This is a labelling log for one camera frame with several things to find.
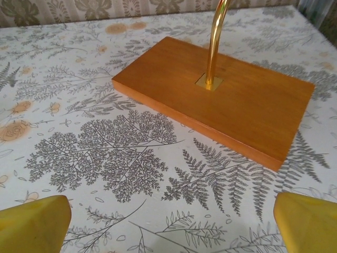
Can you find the gold rack with wooden base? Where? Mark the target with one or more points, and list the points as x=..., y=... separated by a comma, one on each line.
x=237, y=110

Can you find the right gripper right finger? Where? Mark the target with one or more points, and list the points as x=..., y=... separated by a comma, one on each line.
x=310, y=226

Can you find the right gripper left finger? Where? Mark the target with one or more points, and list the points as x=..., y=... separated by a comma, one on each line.
x=34, y=226

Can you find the aluminium frame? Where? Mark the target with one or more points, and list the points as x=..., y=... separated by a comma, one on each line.
x=318, y=10

